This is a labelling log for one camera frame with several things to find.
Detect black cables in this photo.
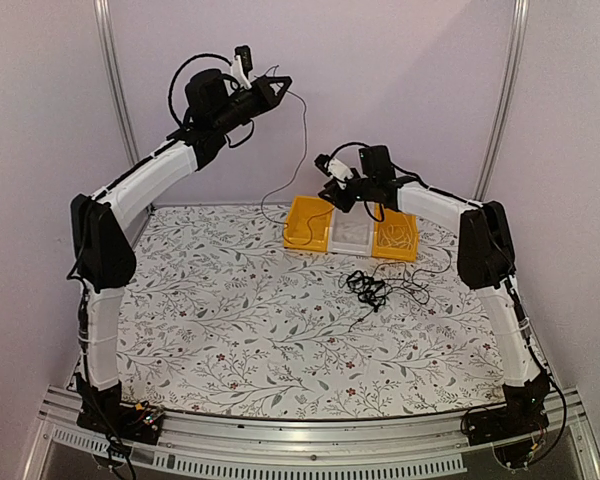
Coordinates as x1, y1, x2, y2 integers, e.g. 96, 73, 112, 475
337, 247, 454, 331

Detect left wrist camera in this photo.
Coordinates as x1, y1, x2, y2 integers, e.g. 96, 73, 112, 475
230, 45, 253, 90

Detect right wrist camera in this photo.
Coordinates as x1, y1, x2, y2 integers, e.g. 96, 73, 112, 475
314, 154, 356, 183

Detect white cable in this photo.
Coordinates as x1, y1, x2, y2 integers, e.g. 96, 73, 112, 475
377, 219, 411, 251
379, 219, 417, 251

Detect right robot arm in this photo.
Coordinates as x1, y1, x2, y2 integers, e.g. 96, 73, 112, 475
314, 143, 550, 439

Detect front aluminium rail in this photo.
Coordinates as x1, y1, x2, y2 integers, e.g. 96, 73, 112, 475
23, 387, 600, 479

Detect aluminium frame post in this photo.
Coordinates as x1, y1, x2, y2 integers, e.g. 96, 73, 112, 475
93, 0, 141, 183
473, 0, 530, 201

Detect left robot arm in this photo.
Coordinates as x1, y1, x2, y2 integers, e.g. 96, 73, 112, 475
68, 69, 292, 434

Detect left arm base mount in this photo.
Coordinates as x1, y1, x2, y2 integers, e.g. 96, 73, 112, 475
75, 374, 165, 445

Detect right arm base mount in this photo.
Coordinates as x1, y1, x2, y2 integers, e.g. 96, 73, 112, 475
460, 374, 550, 469

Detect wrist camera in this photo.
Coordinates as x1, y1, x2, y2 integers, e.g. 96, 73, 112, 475
314, 154, 356, 183
230, 45, 253, 90

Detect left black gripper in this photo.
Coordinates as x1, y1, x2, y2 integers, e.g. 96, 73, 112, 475
214, 74, 292, 134

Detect large yellow plastic bin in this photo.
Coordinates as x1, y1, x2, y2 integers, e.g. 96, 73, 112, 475
283, 196, 334, 253

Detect right aluminium frame post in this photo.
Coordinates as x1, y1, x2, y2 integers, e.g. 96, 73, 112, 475
473, 0, 530, 201

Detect single black cable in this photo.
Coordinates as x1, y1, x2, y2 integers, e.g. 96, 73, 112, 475
259, 64, 336, 246

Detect small yellow plastic bin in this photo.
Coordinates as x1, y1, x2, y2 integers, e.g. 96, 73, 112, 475
372, 206, 419, 262

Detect left aluminium frame post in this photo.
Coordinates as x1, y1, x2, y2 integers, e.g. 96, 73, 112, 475
93, 0, 141, 183

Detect white translucent plastic bin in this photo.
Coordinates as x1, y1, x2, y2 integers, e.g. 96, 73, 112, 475
327, 203, 374, 257

